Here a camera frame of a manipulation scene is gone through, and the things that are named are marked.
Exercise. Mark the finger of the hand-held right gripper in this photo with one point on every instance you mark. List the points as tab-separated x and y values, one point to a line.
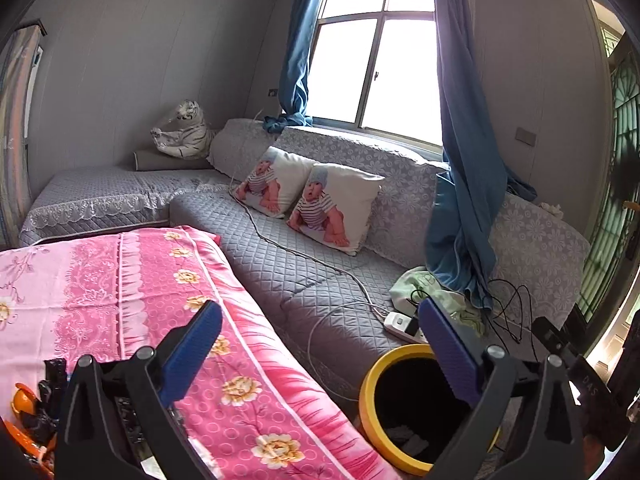
552	337

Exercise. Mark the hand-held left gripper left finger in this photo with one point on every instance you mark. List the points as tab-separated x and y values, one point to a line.
192	350

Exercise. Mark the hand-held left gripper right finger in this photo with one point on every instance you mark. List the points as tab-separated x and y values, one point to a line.
450	350

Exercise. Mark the yellow trash bin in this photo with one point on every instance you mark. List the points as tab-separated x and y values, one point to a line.
370	385

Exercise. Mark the white power strip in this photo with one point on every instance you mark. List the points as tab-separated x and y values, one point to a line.
397	322

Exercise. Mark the light green cloth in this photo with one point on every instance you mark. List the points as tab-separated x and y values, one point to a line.
415	285

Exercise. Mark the pink floral blanket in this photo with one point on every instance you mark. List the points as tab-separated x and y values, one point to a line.
150	285

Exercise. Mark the grey quilted corner sofa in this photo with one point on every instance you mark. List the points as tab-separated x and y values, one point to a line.
300	280

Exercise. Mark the small white cloth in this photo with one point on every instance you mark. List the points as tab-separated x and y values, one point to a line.
550	208

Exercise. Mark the black plastic wrapper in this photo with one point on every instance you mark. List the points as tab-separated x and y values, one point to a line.
52	375

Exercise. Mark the orange and black toy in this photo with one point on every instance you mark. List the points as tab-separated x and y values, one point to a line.
22	400

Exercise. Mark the baby print white pillow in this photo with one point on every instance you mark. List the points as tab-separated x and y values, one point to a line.
292	170
352	195

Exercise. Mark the green glass door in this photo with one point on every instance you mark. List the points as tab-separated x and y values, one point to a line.
620	160

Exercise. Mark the long blue curtain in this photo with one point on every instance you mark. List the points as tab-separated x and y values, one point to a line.
465	160

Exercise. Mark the grey bolster cushion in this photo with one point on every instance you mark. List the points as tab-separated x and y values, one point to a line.
160	161

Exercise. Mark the white tiger plush toy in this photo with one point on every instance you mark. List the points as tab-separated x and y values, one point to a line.
192	130

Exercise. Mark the folded patterned mattress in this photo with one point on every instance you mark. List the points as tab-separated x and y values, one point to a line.
12	135

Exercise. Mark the short blue curtain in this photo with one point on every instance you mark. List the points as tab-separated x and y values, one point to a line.
300	35

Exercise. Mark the grey wall switch plate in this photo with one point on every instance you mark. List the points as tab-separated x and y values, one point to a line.
526	136

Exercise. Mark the window with dark frame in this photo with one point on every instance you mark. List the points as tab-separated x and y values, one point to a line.
400	85

